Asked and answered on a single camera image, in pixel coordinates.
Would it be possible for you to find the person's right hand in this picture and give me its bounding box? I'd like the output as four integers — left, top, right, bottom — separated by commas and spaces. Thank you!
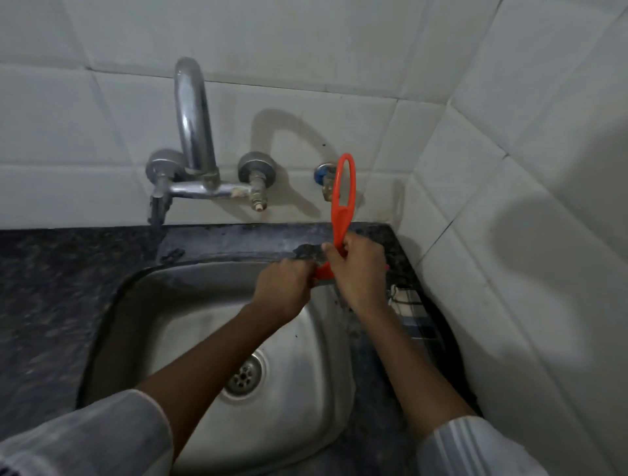
322, 230, 391, 315

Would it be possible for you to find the person's left hand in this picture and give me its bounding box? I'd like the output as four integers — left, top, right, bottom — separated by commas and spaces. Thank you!
252, 258, 319, 324

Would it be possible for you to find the orange plastic loop-handled tool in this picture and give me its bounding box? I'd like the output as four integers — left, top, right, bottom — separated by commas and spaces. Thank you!
312, 153, 356, 283

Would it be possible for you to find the person's right forearm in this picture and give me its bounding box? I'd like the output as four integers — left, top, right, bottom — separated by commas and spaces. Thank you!
354, 300, 477, 437

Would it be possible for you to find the person's left forearm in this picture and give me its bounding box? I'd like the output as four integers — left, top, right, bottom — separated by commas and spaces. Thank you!
136, 299, 291, 464

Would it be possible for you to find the striped cloth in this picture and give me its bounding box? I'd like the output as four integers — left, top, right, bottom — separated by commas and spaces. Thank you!
386, 283, 449, 366

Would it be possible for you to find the stainless steel sink basin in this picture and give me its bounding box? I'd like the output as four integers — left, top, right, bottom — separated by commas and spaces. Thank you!
78, 257, 359, 475

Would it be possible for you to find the round metal sink drain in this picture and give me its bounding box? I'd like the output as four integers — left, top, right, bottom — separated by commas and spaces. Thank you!
219, 348, 270, 402

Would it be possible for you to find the person's right striped sleeve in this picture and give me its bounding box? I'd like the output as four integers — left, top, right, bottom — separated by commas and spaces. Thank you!
416, 416, 550, 476

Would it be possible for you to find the person's left white sleeve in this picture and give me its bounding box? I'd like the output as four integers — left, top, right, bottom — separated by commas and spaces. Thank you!
0, 389, 174, 476

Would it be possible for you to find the small blue-capped wall tap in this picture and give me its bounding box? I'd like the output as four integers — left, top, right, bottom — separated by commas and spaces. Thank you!
314, 163, 339, 202

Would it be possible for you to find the chrome wall-mounted sink faucet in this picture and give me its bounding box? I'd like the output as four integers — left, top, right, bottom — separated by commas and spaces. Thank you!
145, 57, 276, 226

